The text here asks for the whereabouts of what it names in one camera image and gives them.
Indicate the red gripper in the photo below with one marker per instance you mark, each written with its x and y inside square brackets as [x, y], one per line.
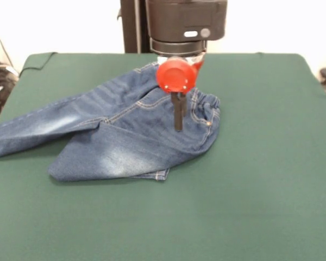
[175, 77]

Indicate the blue denim jeans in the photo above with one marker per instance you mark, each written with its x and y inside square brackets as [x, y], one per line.
[125, 130]

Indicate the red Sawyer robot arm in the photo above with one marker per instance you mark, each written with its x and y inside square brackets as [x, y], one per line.
[184, 24]

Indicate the dark green table cloth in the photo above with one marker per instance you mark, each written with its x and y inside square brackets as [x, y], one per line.
[233, 190]

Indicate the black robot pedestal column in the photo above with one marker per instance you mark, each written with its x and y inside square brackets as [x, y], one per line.
[130, 27]

